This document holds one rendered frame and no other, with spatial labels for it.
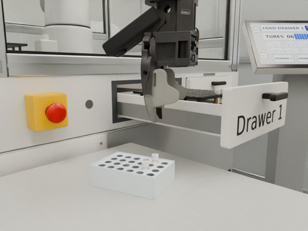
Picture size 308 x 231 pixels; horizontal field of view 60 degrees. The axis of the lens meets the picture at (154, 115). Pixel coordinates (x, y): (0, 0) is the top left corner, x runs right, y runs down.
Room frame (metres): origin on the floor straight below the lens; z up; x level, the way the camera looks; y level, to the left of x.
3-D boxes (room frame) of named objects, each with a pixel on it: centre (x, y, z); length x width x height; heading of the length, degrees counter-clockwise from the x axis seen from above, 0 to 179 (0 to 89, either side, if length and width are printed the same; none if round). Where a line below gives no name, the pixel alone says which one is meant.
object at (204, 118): (0.72, -0.08, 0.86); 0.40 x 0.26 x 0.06; 46
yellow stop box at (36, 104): (0.54, 0.22, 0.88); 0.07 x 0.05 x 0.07; 136
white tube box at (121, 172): (0.45, 0.04, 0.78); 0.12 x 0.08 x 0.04; 64
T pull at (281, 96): (0.55, -0.25, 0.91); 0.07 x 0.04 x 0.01; 136
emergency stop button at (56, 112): (0.52, 0.20, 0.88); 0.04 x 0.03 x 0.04; 136
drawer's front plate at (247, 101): (0.57, -0.23, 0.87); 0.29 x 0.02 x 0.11; 136
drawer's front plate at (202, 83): (1.02, -0.22, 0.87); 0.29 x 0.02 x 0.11; 136
